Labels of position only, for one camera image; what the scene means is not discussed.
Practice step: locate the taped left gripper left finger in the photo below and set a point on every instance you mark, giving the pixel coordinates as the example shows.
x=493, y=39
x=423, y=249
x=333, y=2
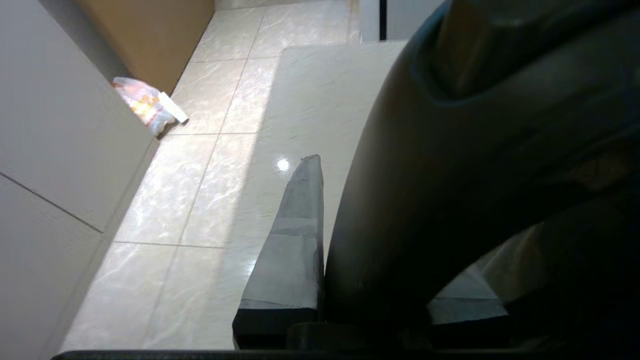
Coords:
x=290, y=260

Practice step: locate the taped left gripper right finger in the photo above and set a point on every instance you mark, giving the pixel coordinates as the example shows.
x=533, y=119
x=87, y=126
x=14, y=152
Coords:
x=470, y=310

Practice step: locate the black electric kettle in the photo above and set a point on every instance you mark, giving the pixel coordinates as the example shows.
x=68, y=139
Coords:
x=450, y=175

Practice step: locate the clear bag colourful contents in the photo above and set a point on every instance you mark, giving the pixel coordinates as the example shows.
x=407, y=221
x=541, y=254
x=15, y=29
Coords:
x=145, y=105

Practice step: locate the white panel cabinet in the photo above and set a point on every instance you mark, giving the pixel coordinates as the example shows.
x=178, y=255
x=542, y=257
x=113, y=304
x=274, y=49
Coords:
x=55, y=150

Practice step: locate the wooden door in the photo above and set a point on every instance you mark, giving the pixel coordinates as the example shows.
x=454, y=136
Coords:
x=150, y=35

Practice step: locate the grey refrigerator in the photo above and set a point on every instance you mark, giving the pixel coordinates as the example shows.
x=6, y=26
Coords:
x=415, y=17

